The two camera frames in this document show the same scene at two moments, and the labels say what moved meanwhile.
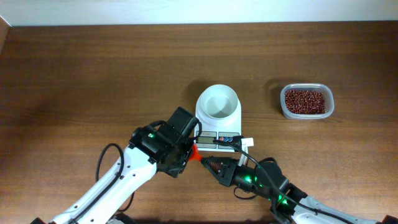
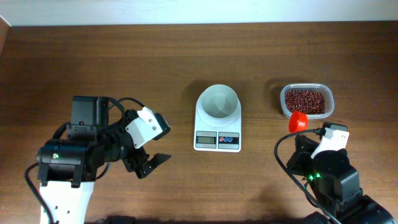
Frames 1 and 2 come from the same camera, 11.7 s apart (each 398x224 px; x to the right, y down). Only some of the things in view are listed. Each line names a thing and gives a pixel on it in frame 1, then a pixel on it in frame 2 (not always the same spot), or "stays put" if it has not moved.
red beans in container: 305,102 stays put
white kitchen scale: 209,132 stays put
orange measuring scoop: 195,155 -> 298,121
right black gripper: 225,176 -> 303,147
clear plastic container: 307,101 stays put
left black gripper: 174,170 -> 134,163
